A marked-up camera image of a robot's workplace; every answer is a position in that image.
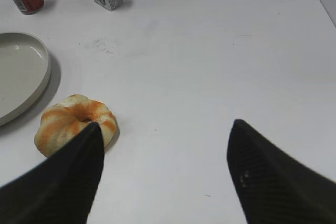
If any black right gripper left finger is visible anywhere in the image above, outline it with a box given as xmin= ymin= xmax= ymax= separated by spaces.
xmin=1 ymin=123 xmax=104 ymax=223

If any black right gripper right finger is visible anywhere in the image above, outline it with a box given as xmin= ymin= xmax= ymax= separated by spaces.
xmin=227 ymin=119 xmax=335 ymax=223

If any beige round plate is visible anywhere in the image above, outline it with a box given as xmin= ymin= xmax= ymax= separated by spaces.
xmin=1 ymin=32 xmax=51 ymax=126

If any orange striped pumpkin bun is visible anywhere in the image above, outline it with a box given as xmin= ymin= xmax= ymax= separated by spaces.
xmin=34 ymin=94 xmax=117 ymax=157

